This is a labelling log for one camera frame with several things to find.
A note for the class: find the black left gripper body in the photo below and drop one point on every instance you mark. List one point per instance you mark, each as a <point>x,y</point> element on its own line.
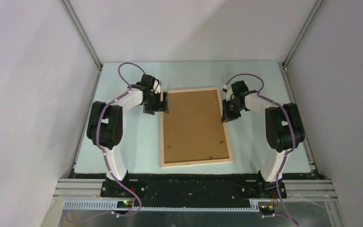
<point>153,105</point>

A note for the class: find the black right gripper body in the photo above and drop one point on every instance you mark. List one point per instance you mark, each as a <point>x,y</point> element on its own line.
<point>231,110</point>

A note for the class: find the light wooden picture frame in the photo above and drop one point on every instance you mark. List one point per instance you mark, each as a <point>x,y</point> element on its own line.
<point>228,141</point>

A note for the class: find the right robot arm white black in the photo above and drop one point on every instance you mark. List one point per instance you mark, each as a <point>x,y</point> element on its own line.
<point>284,127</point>

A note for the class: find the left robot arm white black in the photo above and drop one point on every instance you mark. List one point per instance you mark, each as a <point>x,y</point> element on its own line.
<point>105,124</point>

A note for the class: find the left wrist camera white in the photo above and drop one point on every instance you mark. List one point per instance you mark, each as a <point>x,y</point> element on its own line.
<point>157,87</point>

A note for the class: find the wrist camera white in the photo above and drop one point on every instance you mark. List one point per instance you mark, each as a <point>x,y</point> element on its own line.
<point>229,92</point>
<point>157,87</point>

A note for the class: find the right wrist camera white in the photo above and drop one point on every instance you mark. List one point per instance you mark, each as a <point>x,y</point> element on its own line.
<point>229,92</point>

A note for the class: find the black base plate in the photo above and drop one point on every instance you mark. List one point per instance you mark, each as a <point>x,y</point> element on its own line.
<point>193,190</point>

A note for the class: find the left aluminium corner rail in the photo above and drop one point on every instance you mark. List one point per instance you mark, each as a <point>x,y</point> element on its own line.
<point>77,24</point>

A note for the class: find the aluminium corner rail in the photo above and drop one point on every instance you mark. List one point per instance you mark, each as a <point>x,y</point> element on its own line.
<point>77,24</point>
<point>304,29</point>

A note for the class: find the front aluminium rail frame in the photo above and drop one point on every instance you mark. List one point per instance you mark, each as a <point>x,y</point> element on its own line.
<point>84,192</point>

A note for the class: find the right aluminium corner rail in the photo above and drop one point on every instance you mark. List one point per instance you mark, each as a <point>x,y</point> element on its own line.
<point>304,29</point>

